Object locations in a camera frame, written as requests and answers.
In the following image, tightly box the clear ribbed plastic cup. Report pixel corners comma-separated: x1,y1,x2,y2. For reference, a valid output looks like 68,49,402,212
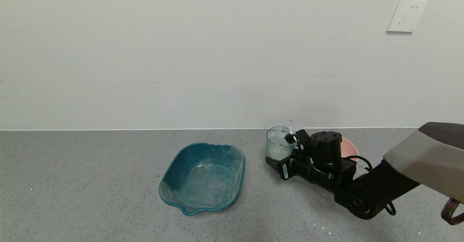
266,126,296,161

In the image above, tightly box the brown strap loop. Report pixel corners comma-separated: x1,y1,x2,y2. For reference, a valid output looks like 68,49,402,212
440,197,464,225

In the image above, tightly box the pink bowl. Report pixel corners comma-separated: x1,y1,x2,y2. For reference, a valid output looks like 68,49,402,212
340,138,359,163

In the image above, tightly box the white wall socket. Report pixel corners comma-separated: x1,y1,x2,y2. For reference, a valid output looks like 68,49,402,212
386,0,427,33

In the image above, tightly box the black camera cable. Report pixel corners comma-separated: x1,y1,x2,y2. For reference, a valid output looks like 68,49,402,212
295,134,396,216

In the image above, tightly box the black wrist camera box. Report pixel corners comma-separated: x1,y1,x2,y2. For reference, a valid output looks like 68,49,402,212
285,129,311,152

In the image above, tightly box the teal plastic tray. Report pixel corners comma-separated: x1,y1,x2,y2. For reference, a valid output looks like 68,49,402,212
158,142,246,216

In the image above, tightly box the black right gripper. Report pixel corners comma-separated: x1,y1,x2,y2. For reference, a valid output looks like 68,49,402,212
265,155,316,184

